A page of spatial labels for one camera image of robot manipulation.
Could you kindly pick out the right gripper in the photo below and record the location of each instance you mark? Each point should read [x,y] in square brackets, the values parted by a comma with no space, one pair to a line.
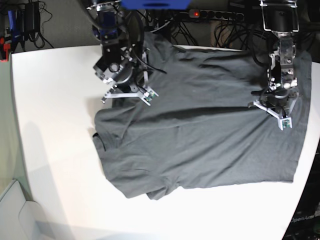
[124,77]

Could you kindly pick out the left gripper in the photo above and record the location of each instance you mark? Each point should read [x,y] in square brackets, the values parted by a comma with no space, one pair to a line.
[277,96]

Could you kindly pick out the grey t-shirt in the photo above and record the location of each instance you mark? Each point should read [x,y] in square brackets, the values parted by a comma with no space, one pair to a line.
[199,132]

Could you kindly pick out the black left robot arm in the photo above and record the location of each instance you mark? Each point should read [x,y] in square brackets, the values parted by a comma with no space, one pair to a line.
[280,19]

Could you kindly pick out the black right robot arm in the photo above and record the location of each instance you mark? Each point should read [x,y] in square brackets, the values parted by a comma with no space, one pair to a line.
[115,28]

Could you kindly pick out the blue box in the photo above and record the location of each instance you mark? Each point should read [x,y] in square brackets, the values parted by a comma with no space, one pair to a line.
[155,4]

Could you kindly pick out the black power strip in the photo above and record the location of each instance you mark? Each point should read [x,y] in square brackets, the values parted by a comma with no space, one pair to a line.
[216,15]

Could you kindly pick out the red clamp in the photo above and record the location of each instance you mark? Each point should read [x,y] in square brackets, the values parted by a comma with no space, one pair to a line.
[5,48]

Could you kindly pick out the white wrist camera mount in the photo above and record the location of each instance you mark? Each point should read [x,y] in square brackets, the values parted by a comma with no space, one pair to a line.
[149,93]

